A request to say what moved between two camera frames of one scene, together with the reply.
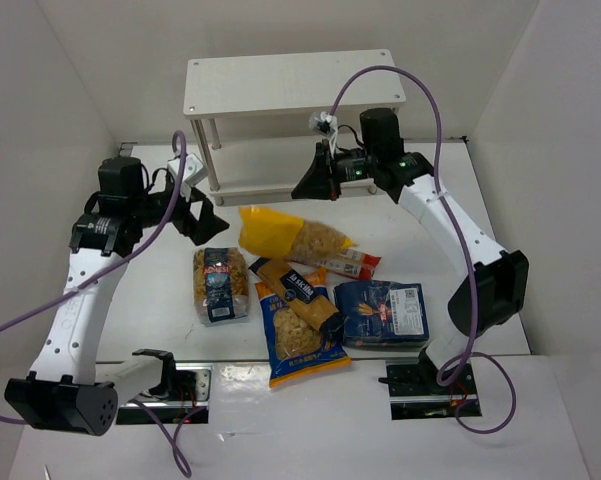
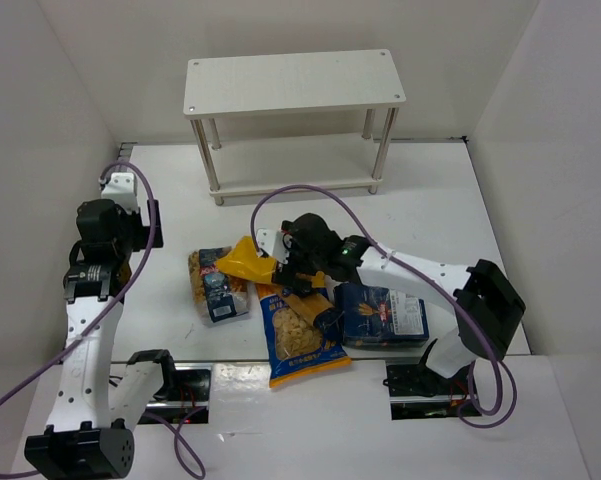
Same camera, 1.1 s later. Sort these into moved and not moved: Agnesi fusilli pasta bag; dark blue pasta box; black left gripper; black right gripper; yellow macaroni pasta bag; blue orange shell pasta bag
Moved: black right gripper; black left gripper; yellow macaroni pasta bag
Not moved: Agnesi fusilli pasta bag; blue orange shell pasta bag; dark blue pasta box
